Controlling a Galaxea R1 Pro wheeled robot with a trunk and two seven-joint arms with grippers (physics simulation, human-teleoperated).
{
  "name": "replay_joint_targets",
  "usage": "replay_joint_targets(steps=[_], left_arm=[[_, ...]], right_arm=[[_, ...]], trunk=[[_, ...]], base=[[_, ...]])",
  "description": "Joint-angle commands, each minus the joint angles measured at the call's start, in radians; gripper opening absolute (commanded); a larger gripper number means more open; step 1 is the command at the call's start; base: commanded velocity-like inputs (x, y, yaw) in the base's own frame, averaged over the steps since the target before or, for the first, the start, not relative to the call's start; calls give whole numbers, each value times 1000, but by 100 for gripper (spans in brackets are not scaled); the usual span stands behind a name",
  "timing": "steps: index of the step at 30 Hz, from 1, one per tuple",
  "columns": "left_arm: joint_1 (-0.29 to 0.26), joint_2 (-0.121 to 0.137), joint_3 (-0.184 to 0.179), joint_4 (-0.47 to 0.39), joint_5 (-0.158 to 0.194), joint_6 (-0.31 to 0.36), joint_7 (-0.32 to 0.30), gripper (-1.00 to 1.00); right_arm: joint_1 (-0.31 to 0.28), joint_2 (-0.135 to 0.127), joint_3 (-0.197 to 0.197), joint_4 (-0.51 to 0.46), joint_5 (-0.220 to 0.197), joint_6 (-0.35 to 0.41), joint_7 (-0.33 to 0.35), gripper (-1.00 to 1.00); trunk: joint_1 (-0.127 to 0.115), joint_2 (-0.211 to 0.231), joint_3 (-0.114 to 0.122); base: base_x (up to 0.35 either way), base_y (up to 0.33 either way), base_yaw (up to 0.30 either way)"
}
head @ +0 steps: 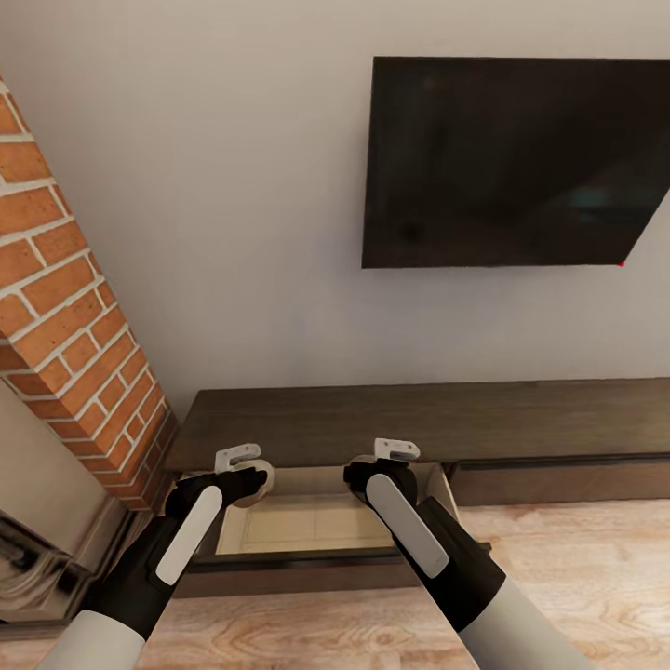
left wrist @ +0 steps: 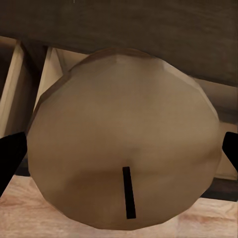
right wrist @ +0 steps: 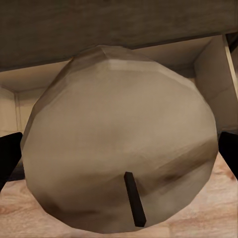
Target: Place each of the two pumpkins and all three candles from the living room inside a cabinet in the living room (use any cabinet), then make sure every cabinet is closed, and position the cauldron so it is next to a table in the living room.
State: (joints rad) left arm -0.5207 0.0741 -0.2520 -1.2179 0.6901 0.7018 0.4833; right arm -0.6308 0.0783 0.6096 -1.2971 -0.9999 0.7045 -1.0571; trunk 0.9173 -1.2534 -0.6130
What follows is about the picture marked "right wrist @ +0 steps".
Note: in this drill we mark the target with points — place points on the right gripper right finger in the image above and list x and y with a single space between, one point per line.
228 148

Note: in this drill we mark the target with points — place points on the pillar candle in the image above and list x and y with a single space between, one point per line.
118 142

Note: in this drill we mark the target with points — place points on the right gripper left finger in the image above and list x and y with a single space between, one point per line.
10 154

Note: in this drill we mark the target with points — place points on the cabinet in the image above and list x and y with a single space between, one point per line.
197 39

